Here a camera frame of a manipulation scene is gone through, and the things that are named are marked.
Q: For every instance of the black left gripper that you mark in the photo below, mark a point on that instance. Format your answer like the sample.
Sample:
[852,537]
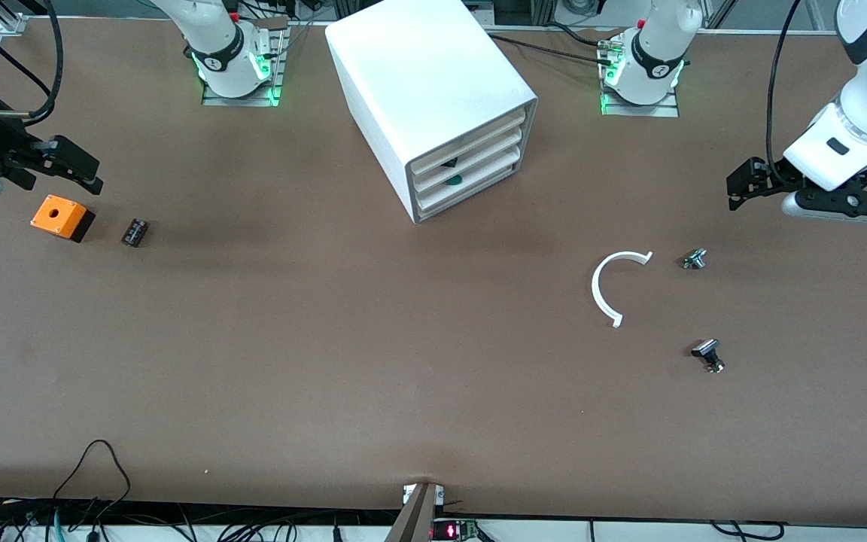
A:
[768,175]

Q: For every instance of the white plastic drawer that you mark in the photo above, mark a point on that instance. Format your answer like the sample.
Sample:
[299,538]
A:
[479,171]
[479,156]
[479,184]
[479,143]

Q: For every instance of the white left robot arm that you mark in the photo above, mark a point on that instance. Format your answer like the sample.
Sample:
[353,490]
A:
[862,113]

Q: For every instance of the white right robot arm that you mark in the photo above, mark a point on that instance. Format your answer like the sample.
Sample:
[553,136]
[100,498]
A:
[223,45]

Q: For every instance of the orange box with black base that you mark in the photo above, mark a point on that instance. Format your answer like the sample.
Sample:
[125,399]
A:
[57,214]

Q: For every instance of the small black terminal block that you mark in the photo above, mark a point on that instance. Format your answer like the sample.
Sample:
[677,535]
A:
[135,232]

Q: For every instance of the grey divided plastic tray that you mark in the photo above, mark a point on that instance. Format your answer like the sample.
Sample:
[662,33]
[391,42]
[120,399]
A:
[418,75]

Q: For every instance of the circuit board with red display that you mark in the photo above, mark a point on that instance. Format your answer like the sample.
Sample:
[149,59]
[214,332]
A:
[452,531]

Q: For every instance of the aluminium frame rail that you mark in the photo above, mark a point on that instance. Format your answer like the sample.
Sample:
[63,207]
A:
[12,24]

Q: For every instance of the black white-faced push button switch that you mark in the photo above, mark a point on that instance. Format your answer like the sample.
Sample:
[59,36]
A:
[707,351]

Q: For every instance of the white semicircular plastic bracket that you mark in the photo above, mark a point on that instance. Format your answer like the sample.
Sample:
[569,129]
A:
[595,290]

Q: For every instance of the grey metal post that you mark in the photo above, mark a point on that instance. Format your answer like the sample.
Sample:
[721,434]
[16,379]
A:
[415,519]

